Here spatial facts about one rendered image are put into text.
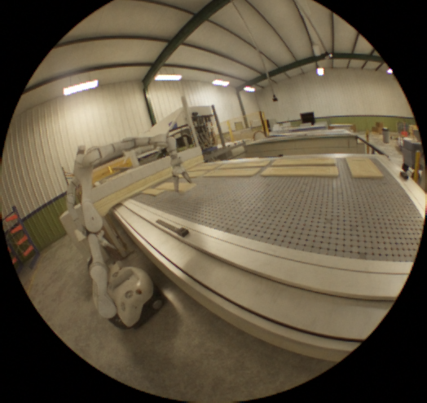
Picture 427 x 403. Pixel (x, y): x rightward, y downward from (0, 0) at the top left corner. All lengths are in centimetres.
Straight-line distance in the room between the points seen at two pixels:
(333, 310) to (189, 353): 113
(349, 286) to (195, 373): 116
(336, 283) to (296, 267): 14
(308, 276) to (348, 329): 22
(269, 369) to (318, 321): 86
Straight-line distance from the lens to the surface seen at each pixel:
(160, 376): 148
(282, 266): 51
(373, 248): 63
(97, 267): 135
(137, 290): 144
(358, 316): 51
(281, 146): 450
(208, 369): 133
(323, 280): 49
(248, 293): 49
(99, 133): 684
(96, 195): 227
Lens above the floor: 128
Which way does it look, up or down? 19 degrees down
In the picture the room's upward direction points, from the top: 16 degrees counter-clockwise
